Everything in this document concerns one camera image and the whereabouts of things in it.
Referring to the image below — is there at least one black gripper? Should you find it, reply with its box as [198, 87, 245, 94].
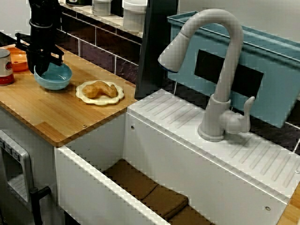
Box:
[15, 23, 64, 76]

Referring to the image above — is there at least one light blue bowl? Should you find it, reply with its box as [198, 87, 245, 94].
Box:
[34, 62, 73, 91]

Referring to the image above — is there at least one tomato print tin can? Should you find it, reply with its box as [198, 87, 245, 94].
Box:
[0, 48, 15, 86]

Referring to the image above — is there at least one brown toy chicken piece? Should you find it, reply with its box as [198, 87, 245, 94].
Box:
[83, 81, 118, 98]

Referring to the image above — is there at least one orange bowl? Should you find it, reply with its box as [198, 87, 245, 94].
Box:
[6, 46, 30, 72]

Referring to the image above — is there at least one wooden countertop board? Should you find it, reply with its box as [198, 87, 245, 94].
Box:
[280, 185, 300, 225]
[0, 39, 138, 148]

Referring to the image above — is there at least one dark tiled backsplash with shelf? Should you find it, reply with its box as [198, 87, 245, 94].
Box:
[57, 0, 300, 156]

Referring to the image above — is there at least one dark jar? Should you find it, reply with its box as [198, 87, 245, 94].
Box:
[65, 0, 86, 7]

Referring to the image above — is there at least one cream flower-shaped plate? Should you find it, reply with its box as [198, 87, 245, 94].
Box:
[75, 80, 124, 105]

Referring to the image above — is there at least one white canister with print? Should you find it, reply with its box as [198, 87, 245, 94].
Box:
[92, 0, 112, 16]

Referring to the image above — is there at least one silver dishwasher panel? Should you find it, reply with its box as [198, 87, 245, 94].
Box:
[0, 130, 36, 225]

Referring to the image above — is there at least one plain white canister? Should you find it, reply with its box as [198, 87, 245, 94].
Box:
[122, 0, 149, 32]

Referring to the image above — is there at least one brown folded cloth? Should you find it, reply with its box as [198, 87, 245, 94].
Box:
[103, 158, 213, 225]

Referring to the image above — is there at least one white toy sink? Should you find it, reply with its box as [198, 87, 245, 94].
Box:
[54, 88, 299, 225]

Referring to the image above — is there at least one grey toy faucet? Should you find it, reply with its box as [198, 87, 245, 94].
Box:
[157, 8, 255, 143]

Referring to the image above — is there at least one teal dish rack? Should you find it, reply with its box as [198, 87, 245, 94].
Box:
[166, 11, 300, 129]

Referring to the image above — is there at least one black upright post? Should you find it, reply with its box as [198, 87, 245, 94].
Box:
[135, 0, 180, 99]

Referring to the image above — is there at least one black bar handle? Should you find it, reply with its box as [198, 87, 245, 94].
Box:
[30, 186, 51, 225]

